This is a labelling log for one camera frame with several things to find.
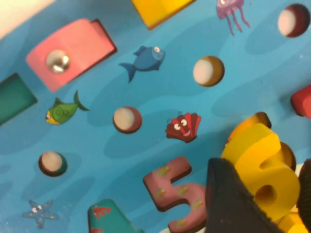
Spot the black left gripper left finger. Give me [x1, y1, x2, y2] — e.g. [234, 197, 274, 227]
[205, 157, 285, 233]

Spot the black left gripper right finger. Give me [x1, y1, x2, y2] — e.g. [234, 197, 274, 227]
[295, 159, 311, 218]

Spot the yellow number six piece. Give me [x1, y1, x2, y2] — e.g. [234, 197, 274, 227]
[221, 122, 302, 222]

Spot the red number seven piece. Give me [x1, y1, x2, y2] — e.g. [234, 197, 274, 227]
[290, 84, 311, 118]

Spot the blue wooden number puzzle board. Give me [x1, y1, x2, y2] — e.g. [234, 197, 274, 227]
[0, 0, 311, 233]

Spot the yellow fish block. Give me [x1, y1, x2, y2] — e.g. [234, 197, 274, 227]
[131, 0, 197, 31]

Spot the pink fish block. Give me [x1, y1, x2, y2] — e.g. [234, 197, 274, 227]
[25, 18, 118, 93]

